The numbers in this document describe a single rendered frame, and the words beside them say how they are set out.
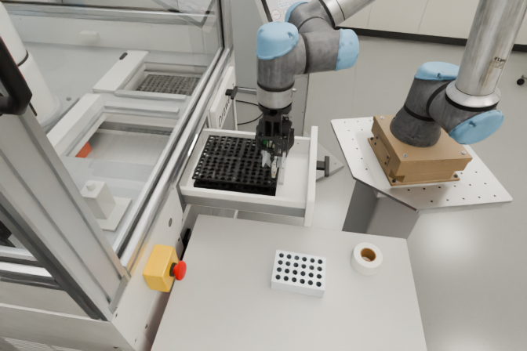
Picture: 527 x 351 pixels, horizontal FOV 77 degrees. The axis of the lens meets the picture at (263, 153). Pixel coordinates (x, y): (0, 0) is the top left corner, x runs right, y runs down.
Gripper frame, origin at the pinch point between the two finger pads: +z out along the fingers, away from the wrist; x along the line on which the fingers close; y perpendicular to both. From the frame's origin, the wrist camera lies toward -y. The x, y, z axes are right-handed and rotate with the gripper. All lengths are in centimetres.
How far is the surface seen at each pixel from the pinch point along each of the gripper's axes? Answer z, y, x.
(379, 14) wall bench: 69, -293, 73
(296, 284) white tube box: 15.2, 24.1, 8.5
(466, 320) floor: 95, -8, 86
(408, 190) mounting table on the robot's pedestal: 19.0, -12.2, 40.6
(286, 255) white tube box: 15.3, 17.2, 5.5
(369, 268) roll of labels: 15.2, 17.7, 25.5
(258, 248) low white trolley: 19.0, 14.1, -2.1
